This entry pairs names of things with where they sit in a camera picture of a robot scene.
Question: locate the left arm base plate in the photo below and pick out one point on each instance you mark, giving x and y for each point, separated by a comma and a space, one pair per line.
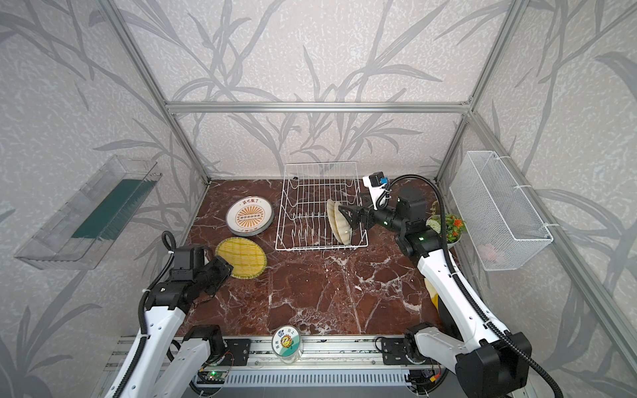
237, 352

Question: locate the yellow black rubber glove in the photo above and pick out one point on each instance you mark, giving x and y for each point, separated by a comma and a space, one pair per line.
433, 294

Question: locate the potted artificial flower plant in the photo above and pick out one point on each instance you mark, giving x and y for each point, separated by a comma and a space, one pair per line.
455, 226

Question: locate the aluminium front rail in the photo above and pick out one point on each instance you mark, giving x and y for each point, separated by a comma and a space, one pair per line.
342, 354

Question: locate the green sponge mat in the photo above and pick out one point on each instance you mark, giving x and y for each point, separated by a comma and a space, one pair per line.
115, 211

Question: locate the white mesh wall basket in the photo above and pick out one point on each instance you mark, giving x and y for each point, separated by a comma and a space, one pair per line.
504, 227

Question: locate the green woven plate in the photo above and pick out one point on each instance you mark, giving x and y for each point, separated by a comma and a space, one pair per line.
245, 256
330, 211

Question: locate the left circuit board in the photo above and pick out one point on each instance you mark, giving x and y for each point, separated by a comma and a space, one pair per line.
209, 377

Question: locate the white wire dish rack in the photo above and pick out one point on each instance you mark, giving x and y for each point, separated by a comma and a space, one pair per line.
303, 222

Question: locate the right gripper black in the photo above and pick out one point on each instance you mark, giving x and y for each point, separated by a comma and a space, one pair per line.
357, 215

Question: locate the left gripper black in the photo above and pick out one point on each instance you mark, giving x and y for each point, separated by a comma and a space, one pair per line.
225, 269

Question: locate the tan woven plate right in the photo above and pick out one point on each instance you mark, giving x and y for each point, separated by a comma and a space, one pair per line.
342, 225

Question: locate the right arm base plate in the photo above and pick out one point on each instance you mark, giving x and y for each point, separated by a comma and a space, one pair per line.
394, 352

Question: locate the clear plastic wall shelf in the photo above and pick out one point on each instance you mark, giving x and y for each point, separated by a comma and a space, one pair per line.
53, 248

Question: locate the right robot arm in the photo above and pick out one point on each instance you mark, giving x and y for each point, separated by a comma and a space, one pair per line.
472, 343

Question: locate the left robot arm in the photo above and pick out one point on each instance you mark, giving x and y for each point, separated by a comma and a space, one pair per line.
161, 313

